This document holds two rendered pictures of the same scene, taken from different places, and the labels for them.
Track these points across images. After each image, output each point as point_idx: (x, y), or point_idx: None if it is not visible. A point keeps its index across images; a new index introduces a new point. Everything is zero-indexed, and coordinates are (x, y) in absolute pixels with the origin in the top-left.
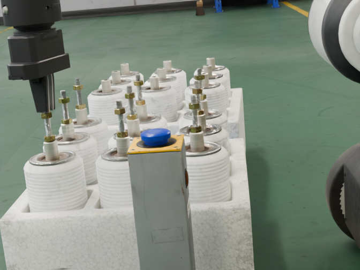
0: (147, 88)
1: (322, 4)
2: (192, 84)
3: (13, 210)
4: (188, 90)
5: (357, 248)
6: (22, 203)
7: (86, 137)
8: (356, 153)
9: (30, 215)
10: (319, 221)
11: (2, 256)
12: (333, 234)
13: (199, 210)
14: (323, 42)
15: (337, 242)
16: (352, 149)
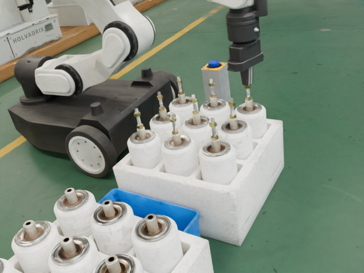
0: (116, 216)
1: (145, 25)
2: (77, 206)
3: (274, 125)
4: (92, 198)
5: (111, 173)
6: (270, 129)
7: (224, 122)
8: (105, 123)
9: (266, 120)
10: (98, 198)
11: (293, 225)
12: (107, 184)
13: None
14: (154, 34)
15: (112, 179)
16: (95, 132)
